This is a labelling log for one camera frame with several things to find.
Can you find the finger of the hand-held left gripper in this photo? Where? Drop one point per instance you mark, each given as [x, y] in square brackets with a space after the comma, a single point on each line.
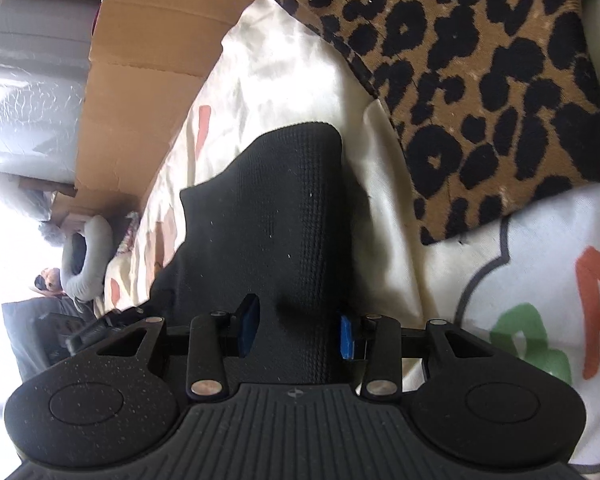
[125, 316]

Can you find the cream bear print bed sheet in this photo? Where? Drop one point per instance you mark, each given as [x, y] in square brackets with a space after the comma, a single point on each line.
[290, 60]

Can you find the dark grey pillow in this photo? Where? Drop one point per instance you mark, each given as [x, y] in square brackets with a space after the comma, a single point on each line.
[25, 330]

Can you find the leopard print garment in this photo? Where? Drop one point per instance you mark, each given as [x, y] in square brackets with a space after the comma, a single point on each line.
[455, 85]

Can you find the small plush toy with sunglasses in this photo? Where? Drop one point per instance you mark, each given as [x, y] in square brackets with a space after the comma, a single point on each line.
[47, 280]

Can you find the black shorts with bear-print panels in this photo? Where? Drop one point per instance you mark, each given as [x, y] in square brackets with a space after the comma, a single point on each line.
[280, 210]

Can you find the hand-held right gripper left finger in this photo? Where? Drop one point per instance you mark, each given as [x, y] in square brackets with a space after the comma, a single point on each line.
[250, 326]

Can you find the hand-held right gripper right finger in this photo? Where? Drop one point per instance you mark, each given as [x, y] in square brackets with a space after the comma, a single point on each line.
[347, 339]

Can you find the plastic wrapped grey bundle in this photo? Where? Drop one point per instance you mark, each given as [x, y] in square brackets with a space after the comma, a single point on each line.
[30, 85]

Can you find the floral cloth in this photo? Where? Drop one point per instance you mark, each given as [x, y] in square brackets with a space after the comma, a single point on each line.
[127, 232]

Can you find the brown cardboard sheet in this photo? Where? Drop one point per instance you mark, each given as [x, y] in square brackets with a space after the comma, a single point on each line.
[140, 60]

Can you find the grey neck pillow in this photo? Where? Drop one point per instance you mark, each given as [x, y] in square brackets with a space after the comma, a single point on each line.
[97, 250]

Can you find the grey fluffy toy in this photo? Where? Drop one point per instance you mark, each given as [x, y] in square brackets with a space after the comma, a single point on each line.
[52, 232]

